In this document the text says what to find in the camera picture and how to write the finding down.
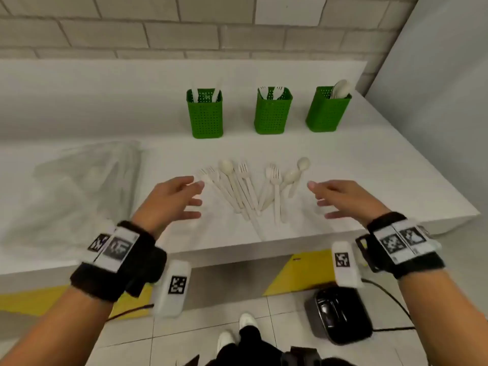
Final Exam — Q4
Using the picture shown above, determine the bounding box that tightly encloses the person's right hand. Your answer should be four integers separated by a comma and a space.
307, 179, 382, 228

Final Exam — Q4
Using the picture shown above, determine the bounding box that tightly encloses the black wrist band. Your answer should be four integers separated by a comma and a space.
70, 221, 168, 303
355, 212, 446, 280

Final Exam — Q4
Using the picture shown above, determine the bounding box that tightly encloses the black left camera cable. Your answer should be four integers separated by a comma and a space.
106, 303, 155, 323

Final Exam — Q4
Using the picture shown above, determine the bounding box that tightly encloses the person's black clothing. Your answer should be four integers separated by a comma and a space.
187, 325, 355, 366

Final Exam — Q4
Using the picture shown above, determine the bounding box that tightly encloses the black harness buckle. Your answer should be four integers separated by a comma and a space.
284, 346, 322, 366

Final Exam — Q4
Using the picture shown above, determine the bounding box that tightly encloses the black right wrist band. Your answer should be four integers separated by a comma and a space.
355, 212, 446, 280

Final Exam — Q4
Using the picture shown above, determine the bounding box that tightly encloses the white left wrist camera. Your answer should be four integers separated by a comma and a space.
152, 259, 192, 319

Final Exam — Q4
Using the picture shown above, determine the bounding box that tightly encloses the person's left forearm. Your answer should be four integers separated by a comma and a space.
0, 285, 115, 366

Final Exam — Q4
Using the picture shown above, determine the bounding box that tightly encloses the person's left hand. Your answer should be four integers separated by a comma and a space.
131, 175, 206, 240

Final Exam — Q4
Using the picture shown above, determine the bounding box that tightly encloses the black right camera cable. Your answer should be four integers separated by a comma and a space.
360, 278, 416, 333

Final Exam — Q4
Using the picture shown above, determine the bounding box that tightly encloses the black camera cable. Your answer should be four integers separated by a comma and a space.
106, 303, 155, 323
360, 278, 416, 333

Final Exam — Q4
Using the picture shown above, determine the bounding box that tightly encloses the black left wrist band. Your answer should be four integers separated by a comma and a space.
70, 221, 168, 303

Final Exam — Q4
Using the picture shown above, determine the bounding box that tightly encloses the pile of white plastic cutlery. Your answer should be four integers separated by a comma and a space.
197, 157, 312, 240

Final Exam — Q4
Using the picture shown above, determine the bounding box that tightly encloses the white shoe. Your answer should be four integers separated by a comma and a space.
216, 331, 236, 355
238, 313, 260, 334

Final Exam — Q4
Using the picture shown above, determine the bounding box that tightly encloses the clear plastic bag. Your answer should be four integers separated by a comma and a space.
0, 140, 144, 256

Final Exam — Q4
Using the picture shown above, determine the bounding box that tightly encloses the person's right forearm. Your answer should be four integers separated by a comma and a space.
398, 268, 488, 366

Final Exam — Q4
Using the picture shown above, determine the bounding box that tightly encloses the black floor device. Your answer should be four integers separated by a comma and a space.
313, 287, 374, 346

